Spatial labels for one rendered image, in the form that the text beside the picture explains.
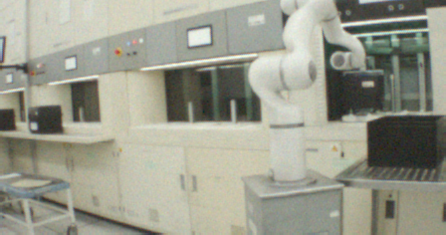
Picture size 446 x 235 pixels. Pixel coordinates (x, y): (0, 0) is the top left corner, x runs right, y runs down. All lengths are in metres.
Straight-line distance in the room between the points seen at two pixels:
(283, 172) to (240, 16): 1.18
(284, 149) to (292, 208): 0.19
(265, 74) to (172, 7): 1.42
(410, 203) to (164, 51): 1.76
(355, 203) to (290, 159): 0.83
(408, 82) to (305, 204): 1.72
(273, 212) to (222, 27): 1.36
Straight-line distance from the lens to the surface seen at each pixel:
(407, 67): 2.75
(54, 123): 3.61
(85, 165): 3.45
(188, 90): 3.01
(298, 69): 1.18
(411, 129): 1.41
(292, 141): 1.22
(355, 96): 2.10
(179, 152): 2.52
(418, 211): 1.94
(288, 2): 1.52
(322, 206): 1.23
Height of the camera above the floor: 1.07
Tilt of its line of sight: 4 degrees down
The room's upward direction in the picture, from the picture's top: 3 degrees counter-clockwise
